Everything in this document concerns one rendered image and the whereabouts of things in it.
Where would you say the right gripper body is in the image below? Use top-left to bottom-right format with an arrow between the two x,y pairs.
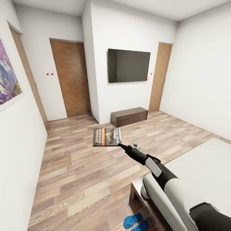
125,145 -> 141,161

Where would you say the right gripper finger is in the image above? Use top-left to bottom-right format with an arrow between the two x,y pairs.
119,143 -> 128,151

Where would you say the hardback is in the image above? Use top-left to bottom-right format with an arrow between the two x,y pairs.
93,128 -> 122,147

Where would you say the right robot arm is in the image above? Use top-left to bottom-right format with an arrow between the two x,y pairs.
119,142 -> 231,231

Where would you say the sandal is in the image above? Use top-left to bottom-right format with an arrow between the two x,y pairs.
132,220 -> 149,231
124,213 -> 143,229

